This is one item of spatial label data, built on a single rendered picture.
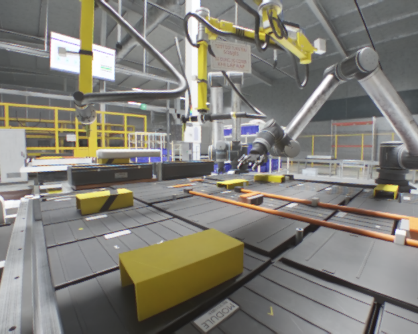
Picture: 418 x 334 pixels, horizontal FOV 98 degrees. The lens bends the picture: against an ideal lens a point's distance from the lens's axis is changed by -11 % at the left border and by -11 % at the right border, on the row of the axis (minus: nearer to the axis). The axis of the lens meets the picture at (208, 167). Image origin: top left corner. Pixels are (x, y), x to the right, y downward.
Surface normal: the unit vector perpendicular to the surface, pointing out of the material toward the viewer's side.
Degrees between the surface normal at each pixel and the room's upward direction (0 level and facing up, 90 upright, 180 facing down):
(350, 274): 0
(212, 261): 90
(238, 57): 90
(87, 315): 0
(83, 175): 90
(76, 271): 0
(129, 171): 90
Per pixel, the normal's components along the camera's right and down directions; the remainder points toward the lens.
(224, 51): 0.29, 0.07
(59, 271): 0.00, -1.00
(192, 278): 0.60, 0.07
